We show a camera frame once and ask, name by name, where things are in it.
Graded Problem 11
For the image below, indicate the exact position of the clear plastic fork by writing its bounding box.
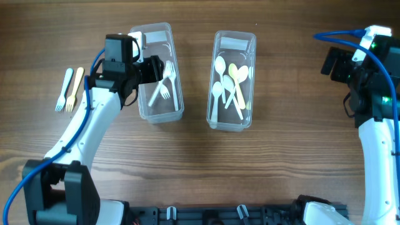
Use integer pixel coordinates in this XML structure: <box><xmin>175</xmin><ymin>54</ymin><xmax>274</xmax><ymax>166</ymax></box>
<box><xmin>147</xmin><ymin>61</ymin><xmax>171</xmax><ymax>107</ymax></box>

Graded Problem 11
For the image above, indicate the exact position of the white plastic knife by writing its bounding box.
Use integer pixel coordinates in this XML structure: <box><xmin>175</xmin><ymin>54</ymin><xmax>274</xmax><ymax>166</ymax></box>
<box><xmin>167</xmin><ymin>61</ymin><xmax>179</xmax><ymax>111</ymax></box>

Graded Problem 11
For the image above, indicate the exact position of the white plastic fork crossing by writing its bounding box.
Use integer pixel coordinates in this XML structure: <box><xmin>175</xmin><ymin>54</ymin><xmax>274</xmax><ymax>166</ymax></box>
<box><xmin>159</xmin><ymin>84</ymin><xmax>171</xmax><ymax>99</ymax></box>

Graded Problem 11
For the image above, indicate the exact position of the white plastic spoon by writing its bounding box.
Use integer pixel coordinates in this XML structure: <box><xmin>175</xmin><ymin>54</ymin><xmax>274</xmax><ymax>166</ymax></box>
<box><xmin>223</xmin><ymin>75</ymin><xmax>243</xmax><ymax>120</ymax></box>
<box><xmin>211</xmin><ymin>81</ymin><xmax>223</xmax><ymax>123</ymax></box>
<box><xmin>224</xmin><ymin>65</ymin><xmax>249</xmax><ymax>110</ymax></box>
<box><xmin>214</xmin><ymin>56</ymin><xmax>226</xmax><ymax>104</ymax></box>

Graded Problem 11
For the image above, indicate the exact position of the yellow plastic spoon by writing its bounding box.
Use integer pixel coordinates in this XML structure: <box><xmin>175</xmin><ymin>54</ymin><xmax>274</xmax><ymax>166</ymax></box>
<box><xmin>227</xmin><ymin>63</ymin><xmax>246</xmax><ymax>111</ymax></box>

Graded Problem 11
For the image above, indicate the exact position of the yellow plastic fork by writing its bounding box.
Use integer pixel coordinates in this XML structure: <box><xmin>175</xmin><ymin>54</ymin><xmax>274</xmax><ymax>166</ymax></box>
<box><xmin>66</xmin><ymin>67</ymin><xmax>84</xmax><ymax>113</ymax></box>

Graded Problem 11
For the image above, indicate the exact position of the white plastic fork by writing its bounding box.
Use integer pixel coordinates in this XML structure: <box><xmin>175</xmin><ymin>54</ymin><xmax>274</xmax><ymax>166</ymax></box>
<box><xmin>55</xmin><ymin>68</ymin><xmax>74</xmax><ymax>112</ymax></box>

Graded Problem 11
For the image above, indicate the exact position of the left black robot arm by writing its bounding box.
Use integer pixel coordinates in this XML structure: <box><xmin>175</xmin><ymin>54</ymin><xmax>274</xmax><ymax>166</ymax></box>
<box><xmin>16</xmin><ymin>31</ymin><xmax>164</xmax><ymax>224</ymax></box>

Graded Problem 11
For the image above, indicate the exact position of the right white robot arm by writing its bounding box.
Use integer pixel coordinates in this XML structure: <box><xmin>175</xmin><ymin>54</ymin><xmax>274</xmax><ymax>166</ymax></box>
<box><xmin>314</xmin><ymin>29</ymin><xmax>399</xmax><ymax>224</ymax></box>

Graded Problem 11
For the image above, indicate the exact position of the left clear plastic container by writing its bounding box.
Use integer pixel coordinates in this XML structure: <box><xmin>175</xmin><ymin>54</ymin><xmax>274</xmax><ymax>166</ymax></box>
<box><xmin>129</xmin><ymin>22</ymin><xmax>184</xmax><ymax>124</ymax></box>

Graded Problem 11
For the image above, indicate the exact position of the clear plastic container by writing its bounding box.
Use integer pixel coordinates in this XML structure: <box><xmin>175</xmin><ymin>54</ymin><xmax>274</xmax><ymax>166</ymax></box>
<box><xmin>206</xmin><ymin>31</ymin><xmax>256</xmax><ymax>132</ymax></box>
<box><xmin>129</xmin><ymin>22</ymin><xmax>184</xmax><ymax>124</ymax></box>

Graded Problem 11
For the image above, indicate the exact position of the right clear plastic container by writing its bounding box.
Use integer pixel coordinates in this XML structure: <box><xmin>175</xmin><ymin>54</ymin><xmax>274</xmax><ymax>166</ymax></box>
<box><xmin>206</xmin><ymin>31</ymin><xmax>256</xmax><ymax>132</ymax></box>

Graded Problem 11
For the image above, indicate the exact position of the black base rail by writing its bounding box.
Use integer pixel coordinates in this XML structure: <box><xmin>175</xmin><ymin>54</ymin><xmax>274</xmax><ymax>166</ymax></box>
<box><xmin>131</xmin><ymin>204</ymin><xmax>305</xmax><ymax>225</ymax></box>

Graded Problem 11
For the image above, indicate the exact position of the left blue cable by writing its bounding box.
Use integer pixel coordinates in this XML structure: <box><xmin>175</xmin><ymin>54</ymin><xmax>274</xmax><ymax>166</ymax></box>
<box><xmin>1</xmin><ymin>47</ymin><xmax>106</xmax><ymax>225</ymax></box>

